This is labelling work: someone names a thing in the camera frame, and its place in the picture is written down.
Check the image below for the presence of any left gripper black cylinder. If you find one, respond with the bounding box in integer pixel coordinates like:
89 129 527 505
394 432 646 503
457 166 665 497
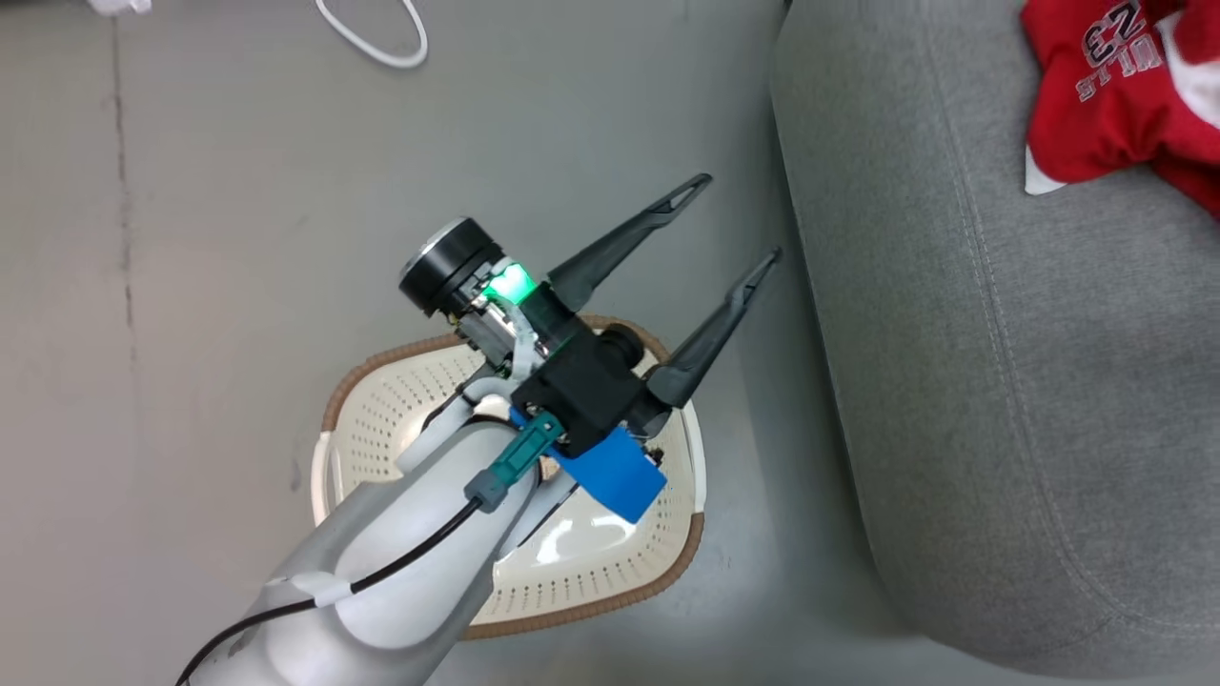
397 172 783 412

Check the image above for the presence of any red and white shirt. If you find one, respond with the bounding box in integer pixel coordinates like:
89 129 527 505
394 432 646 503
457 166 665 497
1020 0 1220 222

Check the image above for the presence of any cream perforated laundry basket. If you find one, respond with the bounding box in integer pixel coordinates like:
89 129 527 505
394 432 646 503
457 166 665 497
310 314 708 641

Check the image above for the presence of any grey fabric sofa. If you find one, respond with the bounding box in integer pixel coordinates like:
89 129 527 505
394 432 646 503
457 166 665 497
770 0 1220 680

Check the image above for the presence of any blue plastic bracket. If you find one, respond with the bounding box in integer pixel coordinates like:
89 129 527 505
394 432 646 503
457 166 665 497
546 424 668 525

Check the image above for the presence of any thin black cable teal connector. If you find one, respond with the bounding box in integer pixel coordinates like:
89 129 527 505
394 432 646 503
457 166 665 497
176 412 564 686

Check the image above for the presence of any white coiled cable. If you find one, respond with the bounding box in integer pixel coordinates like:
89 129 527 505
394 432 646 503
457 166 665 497
315 0 430 71

